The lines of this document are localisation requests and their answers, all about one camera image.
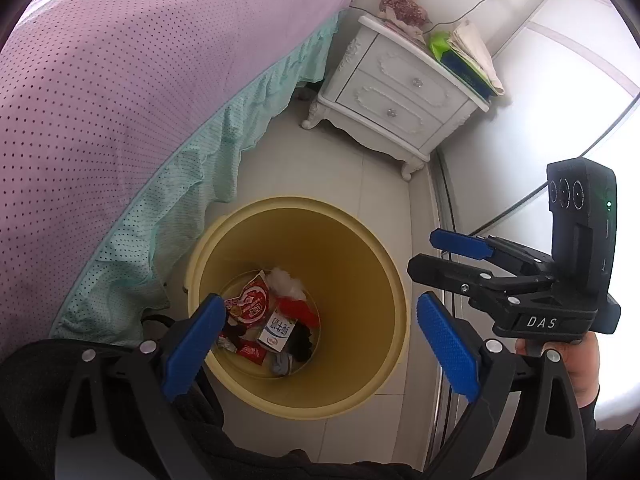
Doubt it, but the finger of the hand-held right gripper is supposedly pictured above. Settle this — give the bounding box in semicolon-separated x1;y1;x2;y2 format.
406;254;555;319
430;228;555;278

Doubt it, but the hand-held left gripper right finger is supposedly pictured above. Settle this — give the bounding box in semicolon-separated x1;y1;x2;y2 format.
416;291;586;480

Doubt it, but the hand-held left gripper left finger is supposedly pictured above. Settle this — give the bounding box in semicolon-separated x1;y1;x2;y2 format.
52;292;227;480

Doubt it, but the red wrapper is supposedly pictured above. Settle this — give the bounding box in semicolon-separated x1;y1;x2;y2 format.
234;340;269;362

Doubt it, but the red snack packet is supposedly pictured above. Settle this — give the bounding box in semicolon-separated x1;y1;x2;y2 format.
224;270;271;329

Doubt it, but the white milk carton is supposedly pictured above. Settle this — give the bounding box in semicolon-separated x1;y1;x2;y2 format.
257;307;299;354

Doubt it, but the yellow trash bin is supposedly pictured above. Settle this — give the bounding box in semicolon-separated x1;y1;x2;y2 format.
186;196;409;421

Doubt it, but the black cloth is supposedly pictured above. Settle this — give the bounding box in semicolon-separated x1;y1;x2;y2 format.
287;322;321;362

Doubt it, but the white fluffy ball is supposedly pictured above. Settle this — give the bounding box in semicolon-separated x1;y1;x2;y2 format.
267;267;307;301

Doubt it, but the person's right hand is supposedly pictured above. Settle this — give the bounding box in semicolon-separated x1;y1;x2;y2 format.
515;334;602;407

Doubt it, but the person's black clothing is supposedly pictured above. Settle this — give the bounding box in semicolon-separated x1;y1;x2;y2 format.
0;314;426;480

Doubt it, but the white wardrobe sliding door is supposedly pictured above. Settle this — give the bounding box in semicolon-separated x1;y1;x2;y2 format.
434;0;640;433

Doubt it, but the white carved nightstand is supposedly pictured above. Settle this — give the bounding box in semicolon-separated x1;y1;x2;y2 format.
300;14;501;181

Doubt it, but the blue book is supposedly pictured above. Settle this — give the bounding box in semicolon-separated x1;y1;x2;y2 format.
440;52;494;99

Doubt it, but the teal ruffled bed skirt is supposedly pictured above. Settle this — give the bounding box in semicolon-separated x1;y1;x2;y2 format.
50;10;347;347

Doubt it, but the stack of white papers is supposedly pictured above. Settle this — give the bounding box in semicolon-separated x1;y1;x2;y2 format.
449;20;506;97

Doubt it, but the green plastic bag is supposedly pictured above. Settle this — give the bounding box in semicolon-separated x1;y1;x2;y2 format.
428;31;454;59

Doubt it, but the pink floral plush toy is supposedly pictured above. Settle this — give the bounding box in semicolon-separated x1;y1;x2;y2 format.
378;0;434;29

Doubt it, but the bed with purple dotted sheet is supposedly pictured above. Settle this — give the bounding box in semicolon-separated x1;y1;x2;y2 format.
0;0;351;311

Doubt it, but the thin black cable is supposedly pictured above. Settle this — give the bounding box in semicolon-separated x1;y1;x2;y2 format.
349;0;501;29

